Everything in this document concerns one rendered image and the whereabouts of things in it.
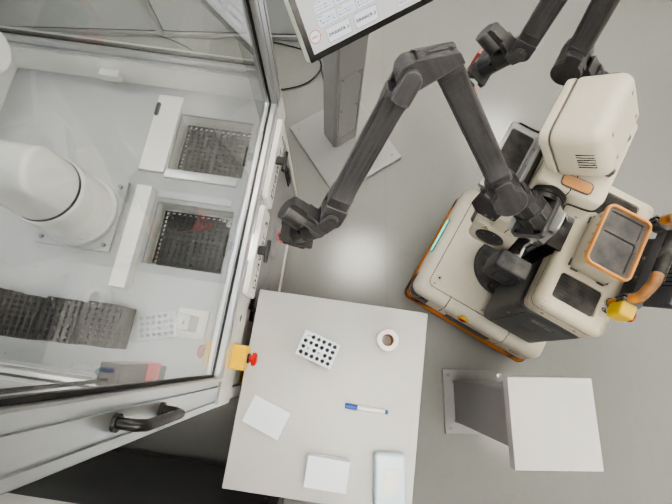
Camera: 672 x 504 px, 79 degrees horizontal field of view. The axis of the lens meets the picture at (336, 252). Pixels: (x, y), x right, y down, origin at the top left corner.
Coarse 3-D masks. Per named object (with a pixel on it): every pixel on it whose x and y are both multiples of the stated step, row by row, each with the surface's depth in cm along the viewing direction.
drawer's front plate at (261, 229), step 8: (264, 208) 131; (264, 216) 132; (256, 224) 129; (264, 224) 134; (256, 232) 129; (264, 232) 136; (256, 240) 128; (264, 240) 138; (256, 248) 127; (256, 256) 129; (248, 264) 126; (256, 264) 130; (248, 272) 125; (248, 280) 125; (256, 280) 134; (248, 288) 124; (248, 296) 129
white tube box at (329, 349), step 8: (304, 336) 133; (312, 336) 136; (320, 336) 133; (304, 344) 136; (312, 344) 133; (320, 344) 133; (328, 344) 136; (336, 344) 133; (296, 352) 132; (304, 352) 132; (312, 352) 132; (328, 352) 132; (336, 352) 132; (312, 360) 132; (320, 360) 133; (328, 360) 132; (328, 368) 131
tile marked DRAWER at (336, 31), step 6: (348, 18) 139; (336, 24) 139; (342, 24) 139; (348, 24) 140; (330, 30) 139; (336, 30) 139; (342, 30) 140; (348, 30) 141; (330, 36) 140; (336, 36) 140; (342, 36) 141; (330, 42) 140
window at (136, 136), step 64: (0, 0) 33; (64, 0) 40; (128, 0) 50; (192, 0) 67; (0, 64) 34; (64, 64) 41; (128, 64) 52; (192, 64) 71; (256, 64) 110; (0, 128) 35; (64, 128) 42; (128, 128) 54; (192, 128) 74; (256, 128) 120; (0, 192) 36; (64, 192) 44; (128, 192) 56; (192, 192) 79; (0, 256) 37; (64, 256) 45; (128, 256) 58; (192, 256) 83; (0, 320) 38; (64, 320) 47; (128, 320) 61; (192, 320) 89; (0, 384) 39; (64, 384) 48
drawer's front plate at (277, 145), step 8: (280, 120) 139; (280, 128) 138; (280, 136) 140; (272, 144) 137; (280, 144) 142; (272, 152) 136; (272, 160) 135; (272, 168) 134; (272, 176) 136; (264, 184) 133; (272, 184) 138; (264, 192) 132; (272, 192) 140; (264, 200) 135; (272, 200) 142
